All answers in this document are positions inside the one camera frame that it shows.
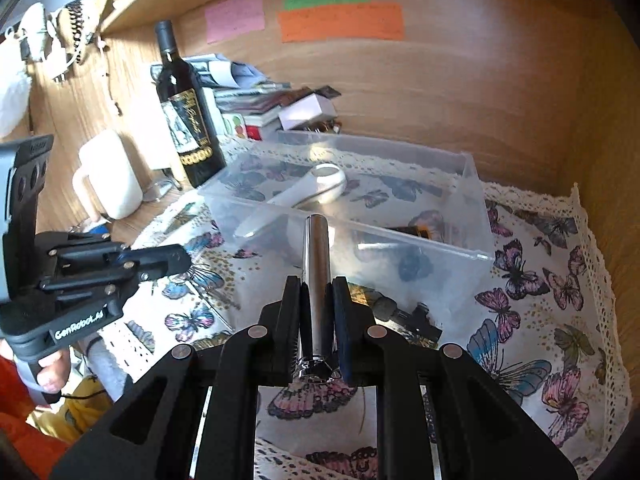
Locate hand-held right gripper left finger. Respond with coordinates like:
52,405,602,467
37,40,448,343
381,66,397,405
50,275,313,480

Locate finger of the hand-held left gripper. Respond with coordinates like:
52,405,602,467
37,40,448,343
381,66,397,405
40,244,193,292

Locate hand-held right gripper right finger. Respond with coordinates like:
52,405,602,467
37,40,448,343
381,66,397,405
327,276,593,480

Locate silver metal safety razor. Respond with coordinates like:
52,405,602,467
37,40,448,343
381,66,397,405
295,214,337,386

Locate clear plastic storage box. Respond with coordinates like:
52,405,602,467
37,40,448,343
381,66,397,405
198,130,496,326

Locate person's left hand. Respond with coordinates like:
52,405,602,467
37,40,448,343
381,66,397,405
36,347,72,395

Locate black small tool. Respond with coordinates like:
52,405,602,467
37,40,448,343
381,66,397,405
367,292,443,342

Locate white mug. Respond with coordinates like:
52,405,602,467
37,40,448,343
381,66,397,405
72,129,145,221

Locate white handheld magnifier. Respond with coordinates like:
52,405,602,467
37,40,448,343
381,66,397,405
234,162,348,240

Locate dark brown small bottle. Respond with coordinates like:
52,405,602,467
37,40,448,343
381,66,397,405
390,224,453,245

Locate dark wine bottle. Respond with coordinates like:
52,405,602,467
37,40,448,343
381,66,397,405
154,20,227,189

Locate stack of books and papers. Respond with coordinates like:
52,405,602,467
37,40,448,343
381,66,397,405
186,53,342,142

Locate butterfly print tablecloth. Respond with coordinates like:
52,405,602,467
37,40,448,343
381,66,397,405
95,135,632,480

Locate white small box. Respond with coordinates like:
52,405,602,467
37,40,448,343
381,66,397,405
278,93,338,132

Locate white fluffy toy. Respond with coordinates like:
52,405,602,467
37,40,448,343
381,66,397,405
0,2,51,138

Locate pink paper note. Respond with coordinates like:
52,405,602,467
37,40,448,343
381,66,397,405
205,0,266,45

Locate orange paper note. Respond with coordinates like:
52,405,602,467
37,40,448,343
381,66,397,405
278,3,405,43

